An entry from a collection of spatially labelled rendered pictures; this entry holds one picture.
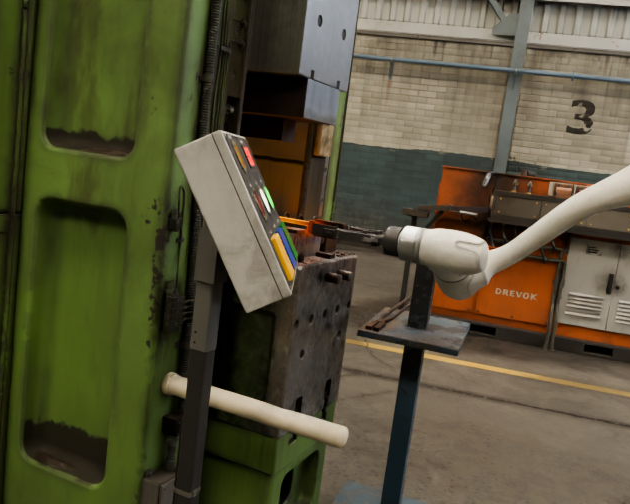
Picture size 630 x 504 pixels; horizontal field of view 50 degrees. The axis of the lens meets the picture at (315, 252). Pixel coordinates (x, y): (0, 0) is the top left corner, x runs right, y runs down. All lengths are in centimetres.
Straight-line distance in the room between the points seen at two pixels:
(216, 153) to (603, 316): 457
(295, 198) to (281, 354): 57
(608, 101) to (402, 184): 280
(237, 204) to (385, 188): 836
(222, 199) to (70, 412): 93
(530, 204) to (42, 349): 392
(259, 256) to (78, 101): 81
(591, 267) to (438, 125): 450
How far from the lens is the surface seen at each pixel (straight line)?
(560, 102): 938
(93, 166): 161
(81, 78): 173
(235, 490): 188
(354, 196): 944
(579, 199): 168
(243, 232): 105
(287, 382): 170
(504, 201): 509
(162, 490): 164
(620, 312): 541
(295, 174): 205
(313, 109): 171
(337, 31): 181
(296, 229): 172
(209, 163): 105
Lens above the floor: 118
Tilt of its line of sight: 8 degrees down
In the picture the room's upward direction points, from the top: 7 degrees clockwise
